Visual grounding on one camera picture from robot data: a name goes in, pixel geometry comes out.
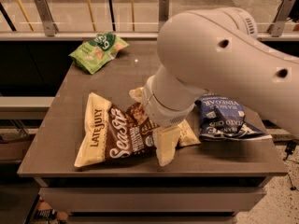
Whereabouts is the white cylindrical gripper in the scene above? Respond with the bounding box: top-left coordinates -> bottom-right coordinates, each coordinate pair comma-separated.
142,65 -> 206,166

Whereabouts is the brown Late July chip bag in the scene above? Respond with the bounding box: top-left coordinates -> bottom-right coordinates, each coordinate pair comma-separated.
75,88 -> 199,167

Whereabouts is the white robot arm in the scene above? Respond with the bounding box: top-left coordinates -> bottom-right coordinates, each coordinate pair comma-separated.
142,7 -> 299,138

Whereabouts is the blue salt vinegar chip bag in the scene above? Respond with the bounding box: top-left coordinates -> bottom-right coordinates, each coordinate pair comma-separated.
195,93 -> 272,141

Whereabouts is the green rice chip bag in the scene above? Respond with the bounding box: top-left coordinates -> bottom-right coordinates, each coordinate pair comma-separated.
69,33 -> 129,75

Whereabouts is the black cable on floor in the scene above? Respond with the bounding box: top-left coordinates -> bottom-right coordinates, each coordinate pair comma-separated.
281,140 -> 299,192

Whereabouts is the middle metal railing bracket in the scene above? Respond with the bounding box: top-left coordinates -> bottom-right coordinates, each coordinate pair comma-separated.
158,0 -> 170,30

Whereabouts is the metal railing bracket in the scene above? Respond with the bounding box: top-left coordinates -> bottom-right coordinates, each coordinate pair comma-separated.
158,0 -> 170,30
268,0 -> 296,37
34,0 -> 58,36

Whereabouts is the right metal railing bracket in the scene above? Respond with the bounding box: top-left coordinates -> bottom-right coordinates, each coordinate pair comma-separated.
268,0 -> 296,37

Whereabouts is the left metal railing bracket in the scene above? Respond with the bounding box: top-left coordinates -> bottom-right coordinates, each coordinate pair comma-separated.
34,0 -> 58,36

